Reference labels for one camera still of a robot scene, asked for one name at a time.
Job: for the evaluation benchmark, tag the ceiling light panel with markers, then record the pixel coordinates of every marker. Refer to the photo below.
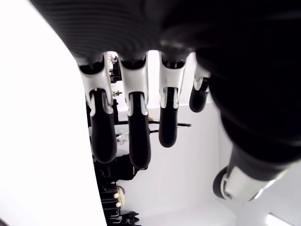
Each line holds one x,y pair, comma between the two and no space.
282,221

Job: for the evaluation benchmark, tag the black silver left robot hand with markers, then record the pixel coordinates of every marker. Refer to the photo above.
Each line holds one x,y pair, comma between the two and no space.
235,58

